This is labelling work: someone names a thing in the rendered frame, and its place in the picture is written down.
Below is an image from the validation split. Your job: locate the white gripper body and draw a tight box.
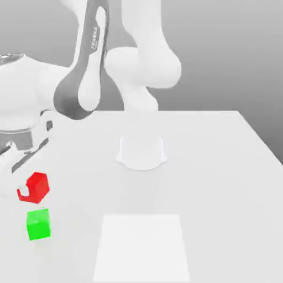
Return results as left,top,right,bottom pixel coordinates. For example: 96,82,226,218
0,137,53,198

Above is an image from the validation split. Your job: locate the small red cube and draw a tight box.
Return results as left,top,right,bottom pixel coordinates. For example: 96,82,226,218
17,171,51,205

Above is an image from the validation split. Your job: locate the small green cube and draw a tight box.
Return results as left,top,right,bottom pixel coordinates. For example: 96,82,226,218
25,208,52,241

